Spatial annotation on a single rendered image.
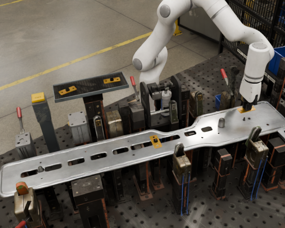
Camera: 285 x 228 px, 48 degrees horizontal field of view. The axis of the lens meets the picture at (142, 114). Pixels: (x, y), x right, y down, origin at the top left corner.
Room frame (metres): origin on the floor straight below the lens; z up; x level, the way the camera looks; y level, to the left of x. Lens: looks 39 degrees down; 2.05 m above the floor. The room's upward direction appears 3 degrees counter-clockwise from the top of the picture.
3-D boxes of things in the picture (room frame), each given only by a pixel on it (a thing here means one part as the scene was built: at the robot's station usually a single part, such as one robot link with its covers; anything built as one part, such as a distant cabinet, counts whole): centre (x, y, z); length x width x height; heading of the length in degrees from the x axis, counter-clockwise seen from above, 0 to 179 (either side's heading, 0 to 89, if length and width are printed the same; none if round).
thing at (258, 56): (1.19, -0.51, 1.34); 0.09 x 0.08 x 0.13; 136
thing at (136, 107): (1.25, 0.03, 0.89); 0.13 x 0.11 x 0.38; 15
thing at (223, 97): (1.35, -0.46, 0.88); 0.07 x 0.06 x 0.35; 15
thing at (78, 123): (1.15, 0.31, 0.90); 0.13 x 0.10 x 0.41; 15
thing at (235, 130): (1.06, -0.04, 1.00); 1.38 x 0.22 x 0.02; 105
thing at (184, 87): (1.34, -0.22, 0.91); 0.07 x 0.05 x 0.42; 15
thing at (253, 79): (1.19, -0.51, 1.26); 0.09 x 0.08 x 0.03; 15
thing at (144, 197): (1.05, 0.02, 0.84); 0.17 x 0.06 x 0.29; 15
